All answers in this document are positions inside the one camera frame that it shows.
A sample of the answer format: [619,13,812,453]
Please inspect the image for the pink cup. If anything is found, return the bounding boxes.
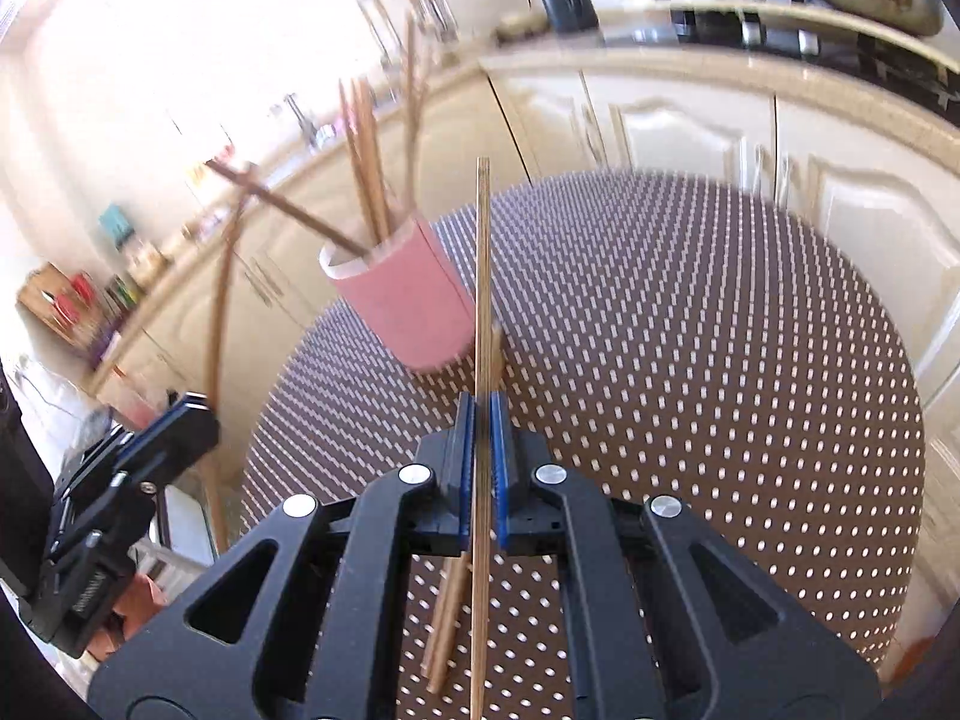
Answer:
[319,216,481,374]

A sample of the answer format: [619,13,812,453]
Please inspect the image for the wooden chopstick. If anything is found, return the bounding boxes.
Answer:
[469,156,494,720]
[431,321,505,695]
[421,321,505,680]
[196,195,252,552]

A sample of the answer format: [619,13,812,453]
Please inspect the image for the teal container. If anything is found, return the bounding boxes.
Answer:
[100,202,137,248]

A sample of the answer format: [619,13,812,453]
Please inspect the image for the wooden rack with jars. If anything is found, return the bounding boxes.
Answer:
[19,262,125,351]

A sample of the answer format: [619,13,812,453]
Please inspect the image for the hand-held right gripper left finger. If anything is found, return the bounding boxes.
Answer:
[86,392,478,720]

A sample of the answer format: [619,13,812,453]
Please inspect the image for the small patterned container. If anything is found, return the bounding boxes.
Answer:
[124,236,170,280]

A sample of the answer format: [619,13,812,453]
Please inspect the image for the hanging kitchen utensils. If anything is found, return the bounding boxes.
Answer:
[351,0,464,70]

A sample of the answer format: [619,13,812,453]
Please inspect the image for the bunch of wooden chopsticks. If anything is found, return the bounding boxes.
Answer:
[204,11,432,256]

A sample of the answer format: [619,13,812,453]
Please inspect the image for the black stove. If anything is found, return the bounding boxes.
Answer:
[634,0,960,117]

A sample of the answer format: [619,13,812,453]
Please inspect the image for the brown polka dot tablecloth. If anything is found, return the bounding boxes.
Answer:
[240,171,927,720]

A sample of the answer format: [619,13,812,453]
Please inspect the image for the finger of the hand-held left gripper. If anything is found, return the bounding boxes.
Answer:
[70,391,224,542]

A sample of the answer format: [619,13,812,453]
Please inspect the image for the metal faucet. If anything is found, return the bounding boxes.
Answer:
[283,92,321,152]

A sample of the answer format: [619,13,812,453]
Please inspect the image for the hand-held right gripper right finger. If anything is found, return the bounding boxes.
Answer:
[490,392,880,720]

